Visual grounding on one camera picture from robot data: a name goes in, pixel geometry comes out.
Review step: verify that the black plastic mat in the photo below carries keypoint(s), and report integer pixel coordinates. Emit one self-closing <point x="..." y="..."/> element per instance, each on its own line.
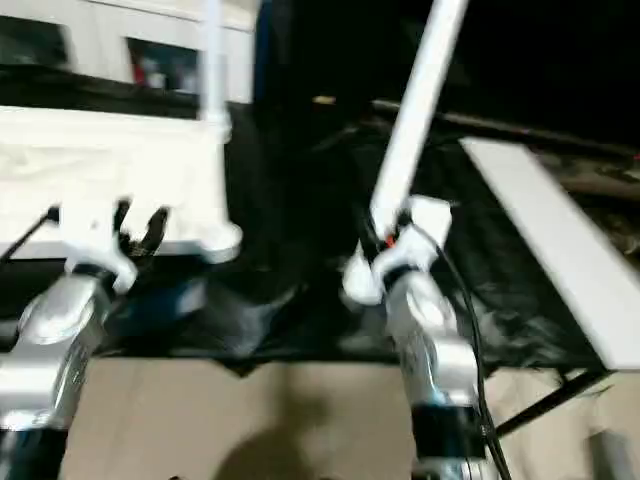
<point x="300" y="280"/>

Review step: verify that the white plastic table leg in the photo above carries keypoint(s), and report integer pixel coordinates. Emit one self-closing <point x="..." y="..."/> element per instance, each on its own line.
<point x="415" y="110"/>
<point x="214" y="70"/>

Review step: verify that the black stand leg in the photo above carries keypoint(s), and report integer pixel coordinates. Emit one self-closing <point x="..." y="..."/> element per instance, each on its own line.
<point x="550" y="402"/>

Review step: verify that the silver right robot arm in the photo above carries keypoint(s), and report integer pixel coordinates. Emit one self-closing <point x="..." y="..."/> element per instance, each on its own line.
<point x="430" y="350"/>

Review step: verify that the white flat panel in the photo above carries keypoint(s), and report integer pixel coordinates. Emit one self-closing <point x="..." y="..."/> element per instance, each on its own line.
<point x="570" y="240"/>

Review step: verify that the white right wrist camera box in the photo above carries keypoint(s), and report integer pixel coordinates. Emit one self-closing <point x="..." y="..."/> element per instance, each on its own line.
<point x="420" y="235"/>

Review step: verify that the white glass-door cabinet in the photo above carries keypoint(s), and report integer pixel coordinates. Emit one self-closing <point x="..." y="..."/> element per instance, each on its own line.
<point x="100" y="40"/>

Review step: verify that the dark horizontal rail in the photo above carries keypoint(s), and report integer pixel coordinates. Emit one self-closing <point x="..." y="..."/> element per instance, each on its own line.
<point x="520" y="128"/>

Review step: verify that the small yellow label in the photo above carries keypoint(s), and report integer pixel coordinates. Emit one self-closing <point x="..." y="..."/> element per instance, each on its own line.
<point x="323" y="100"/>

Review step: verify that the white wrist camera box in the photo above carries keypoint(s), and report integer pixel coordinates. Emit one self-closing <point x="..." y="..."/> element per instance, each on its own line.
<point x="420" y="235"/>
<point x="95" y="240"/>

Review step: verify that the white plastic table top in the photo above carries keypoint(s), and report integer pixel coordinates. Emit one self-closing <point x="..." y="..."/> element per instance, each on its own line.
<point x="100" y="170"/>

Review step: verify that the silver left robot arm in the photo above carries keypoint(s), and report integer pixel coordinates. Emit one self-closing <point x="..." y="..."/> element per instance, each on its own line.
<point x="55" y="340"/>

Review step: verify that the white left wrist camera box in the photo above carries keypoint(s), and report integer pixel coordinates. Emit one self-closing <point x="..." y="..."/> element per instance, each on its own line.
<point x="95" y="240"/>

